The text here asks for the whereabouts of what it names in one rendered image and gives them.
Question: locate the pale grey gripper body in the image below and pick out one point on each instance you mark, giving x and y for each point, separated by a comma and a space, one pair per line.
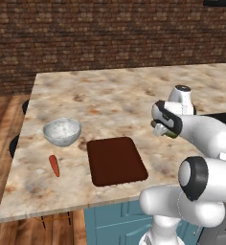
159, 129

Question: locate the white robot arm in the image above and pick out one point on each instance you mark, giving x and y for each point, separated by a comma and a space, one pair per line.
210, 134

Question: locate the dark green vegetable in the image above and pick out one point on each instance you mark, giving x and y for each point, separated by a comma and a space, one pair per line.
172, 135

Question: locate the dark brown tray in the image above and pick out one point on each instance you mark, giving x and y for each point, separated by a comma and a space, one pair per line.
115, 161

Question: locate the grey bowl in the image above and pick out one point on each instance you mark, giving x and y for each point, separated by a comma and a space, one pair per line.
62, 130

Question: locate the blue counter cabinet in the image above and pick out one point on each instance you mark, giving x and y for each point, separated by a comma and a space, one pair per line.
118, 223

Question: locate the orange carrot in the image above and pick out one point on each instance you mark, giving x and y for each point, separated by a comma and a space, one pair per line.
54, 166

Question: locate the black stool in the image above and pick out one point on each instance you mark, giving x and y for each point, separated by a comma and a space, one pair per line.
25, 106

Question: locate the black range hood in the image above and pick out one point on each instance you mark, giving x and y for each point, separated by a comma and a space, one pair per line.
218, 2

